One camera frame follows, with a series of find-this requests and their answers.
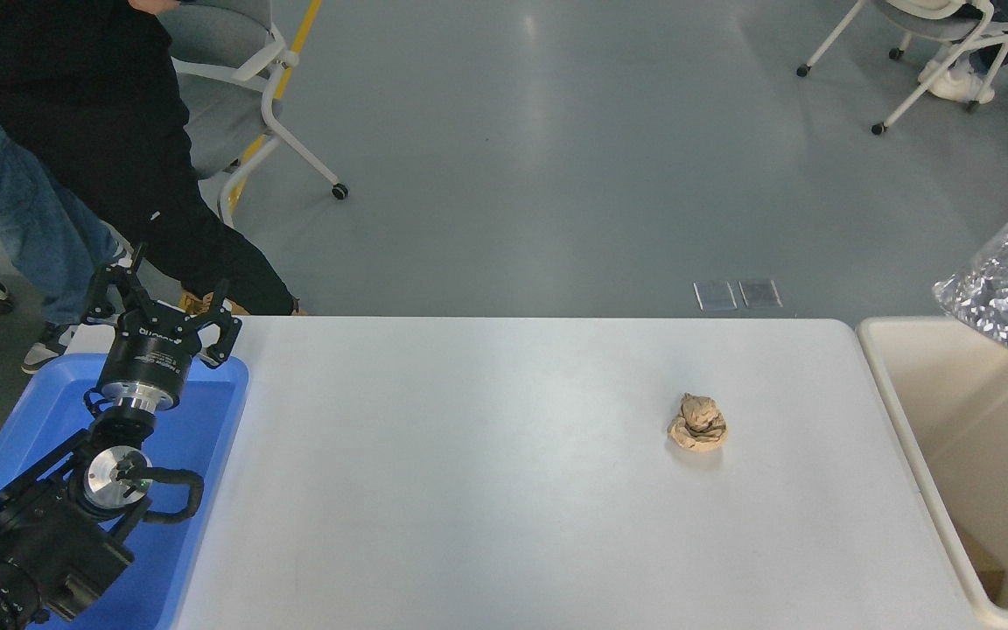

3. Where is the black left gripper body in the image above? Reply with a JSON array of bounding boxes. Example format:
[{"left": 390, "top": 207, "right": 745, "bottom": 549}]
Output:
[{"left": 98, "top": 305, "right": 206, "bottom": 400}]

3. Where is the clear floor plate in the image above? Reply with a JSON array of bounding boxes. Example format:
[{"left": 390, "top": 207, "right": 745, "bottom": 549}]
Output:
[
  {"left": 694, "top": 281, "right": 738, "bottom": 312},
  {"left": 738, "top": 279, "right": 783, "bottom": 309}
]

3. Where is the blue plastic tray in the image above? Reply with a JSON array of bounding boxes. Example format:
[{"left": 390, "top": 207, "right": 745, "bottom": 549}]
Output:
[{"left": 0, "top": 353, "right": 249, "bottom": 630}]

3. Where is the crumpled tan paper ball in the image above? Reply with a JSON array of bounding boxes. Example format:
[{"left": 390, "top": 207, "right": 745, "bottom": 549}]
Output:
[{"left": 667, "top": 393, "right": 728, "bottom": 452}]

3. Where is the large pale bin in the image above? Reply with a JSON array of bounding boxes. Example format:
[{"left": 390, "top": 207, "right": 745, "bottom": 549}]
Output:
[{"left": 854, "top": 317, "right": 1008, "bottom": 630}]

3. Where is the brown cardboard piece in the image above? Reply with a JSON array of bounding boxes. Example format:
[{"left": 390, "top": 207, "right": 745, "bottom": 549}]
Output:
[{"left": 955, "top": 522, "right": 1007, "bottom": 598}]

